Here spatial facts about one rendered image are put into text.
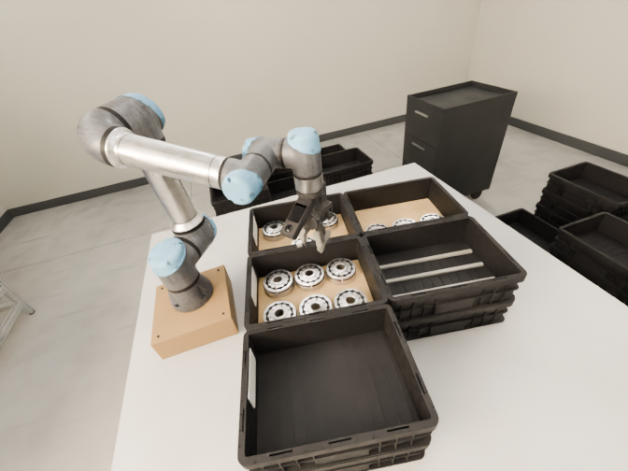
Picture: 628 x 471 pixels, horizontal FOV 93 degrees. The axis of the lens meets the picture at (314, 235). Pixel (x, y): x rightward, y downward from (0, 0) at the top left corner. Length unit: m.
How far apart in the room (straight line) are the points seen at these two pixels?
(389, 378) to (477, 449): 0.26
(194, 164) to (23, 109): 3.64
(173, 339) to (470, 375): 0.92
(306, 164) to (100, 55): 3.38
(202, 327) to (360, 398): 0.55
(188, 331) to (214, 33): 3.24
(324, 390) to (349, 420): 0.09
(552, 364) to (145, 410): 1.20
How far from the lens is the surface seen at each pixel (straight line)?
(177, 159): 0.73
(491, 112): 2.63
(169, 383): 1.15
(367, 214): 1.32
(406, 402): 0.84
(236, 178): 0.64
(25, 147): 4.44
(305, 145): 0.71
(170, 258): 1.02
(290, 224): 0.78
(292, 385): 0.86
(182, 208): 1.05
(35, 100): 4.23
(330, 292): 1.00
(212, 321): 1.08
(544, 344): 1.18
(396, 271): 1.07
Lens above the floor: 1.60
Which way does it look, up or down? 39 degrees down
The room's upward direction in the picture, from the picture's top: 9 degrees counter-clockwise
